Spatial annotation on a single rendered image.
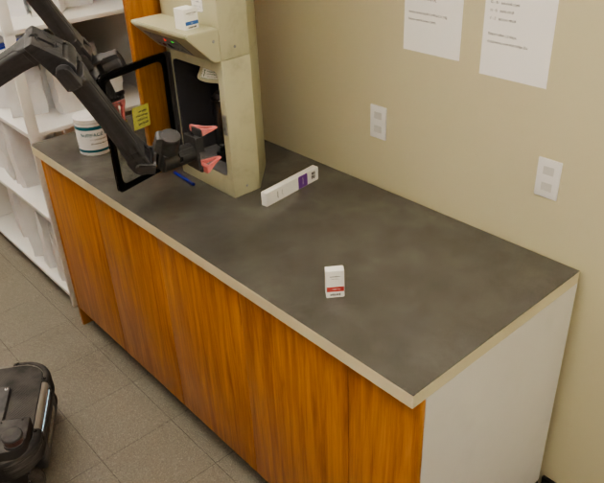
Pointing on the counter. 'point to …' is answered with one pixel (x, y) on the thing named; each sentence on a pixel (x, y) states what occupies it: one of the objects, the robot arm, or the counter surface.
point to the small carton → (186, 17)
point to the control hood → (166, 27)
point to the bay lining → (195, 100)
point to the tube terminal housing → (233, 92)
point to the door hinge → (173, 93)
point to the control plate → (168, 42)
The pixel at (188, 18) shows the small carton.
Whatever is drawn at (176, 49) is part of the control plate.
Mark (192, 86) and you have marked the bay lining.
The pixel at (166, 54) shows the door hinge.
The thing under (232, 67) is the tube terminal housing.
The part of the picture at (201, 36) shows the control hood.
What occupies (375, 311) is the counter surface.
